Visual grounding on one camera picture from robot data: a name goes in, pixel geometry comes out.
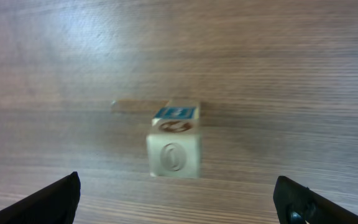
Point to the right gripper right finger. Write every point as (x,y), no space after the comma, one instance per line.
(295,204)

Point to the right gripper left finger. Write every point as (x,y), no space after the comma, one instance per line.
(56,203)

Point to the wooden block with O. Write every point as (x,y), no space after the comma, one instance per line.
(174,148)

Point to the plain wooden block blue edge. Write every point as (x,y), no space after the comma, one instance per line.
(176,112)

